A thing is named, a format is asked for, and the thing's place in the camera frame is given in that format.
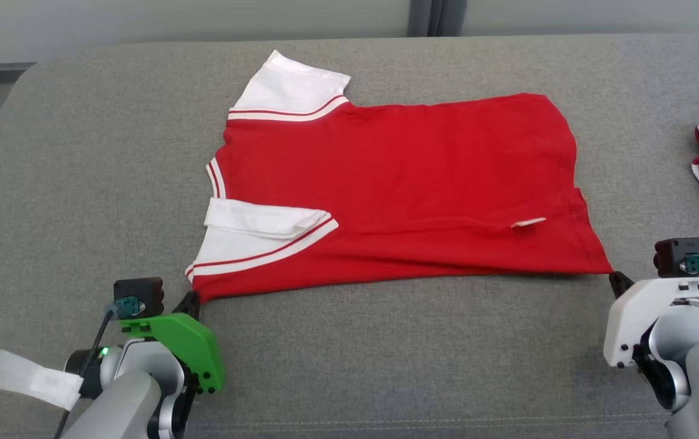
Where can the red shirt with white sleeves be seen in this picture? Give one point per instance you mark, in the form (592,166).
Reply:
(416,183)

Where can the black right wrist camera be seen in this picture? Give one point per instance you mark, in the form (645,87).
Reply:
(672,253)

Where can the grey metal post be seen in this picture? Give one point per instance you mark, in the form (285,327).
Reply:
(422,15)
(453,15)

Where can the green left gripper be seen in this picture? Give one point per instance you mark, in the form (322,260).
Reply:
(191,341)

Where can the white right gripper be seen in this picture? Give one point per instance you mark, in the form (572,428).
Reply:
(629,311)

